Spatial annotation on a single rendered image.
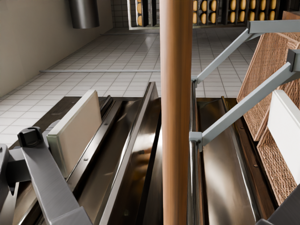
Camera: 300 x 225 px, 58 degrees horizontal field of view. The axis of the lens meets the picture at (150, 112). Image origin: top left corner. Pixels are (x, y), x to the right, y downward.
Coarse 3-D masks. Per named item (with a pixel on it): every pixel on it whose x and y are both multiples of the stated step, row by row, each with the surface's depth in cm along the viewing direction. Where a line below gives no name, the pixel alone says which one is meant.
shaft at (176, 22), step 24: (168, 0) 23; (192, 0) 23; (168, 24) 24; (192, 24) 25; (168, 48) 25; (168, 72) 26; (168, 96) 27; (168, 120) 28; (168, 144) 29; (168, 168) 30; (168, 192) 32; (168, 216) 34
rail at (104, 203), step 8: (144, 96) 160; (136, 120) 133; (128, 136) 119; (128, 144) 113; (120, 160) 103; (112, 176) 95; (112, 184) 91; (104, 200) 84; (104, 208) 81; (96, 216) 79; (96, 224) 76
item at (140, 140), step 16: (144, 112) 139; (144, 128) 134; (144, 144) 129; (128, 160) 102; (144, 160) 125; (128, 176) 99; (144, 176) 121; (112, 192) 87; (128, 192) 97; (112, 208) 81; (128, 208) 94; (112, 224) 79; (128, 224) 92
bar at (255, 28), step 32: (256, 32) 102; (288, 32) 100; (288, 64) 60; (192, 96) 97; (256, 96) 64; (192, 128) 76; (224, 128) 69; (192, 160) 63; (192, 192) 53; (192, 224) 46
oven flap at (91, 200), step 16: (128, 112) 176; (112, 128) 163; (128, 128) 153; (112, 144) 143; (96, 160) 134; (112, 160) 127; (96, 176) 120; (80, 192) 113; (96, 192) 108; (96, 208) 99
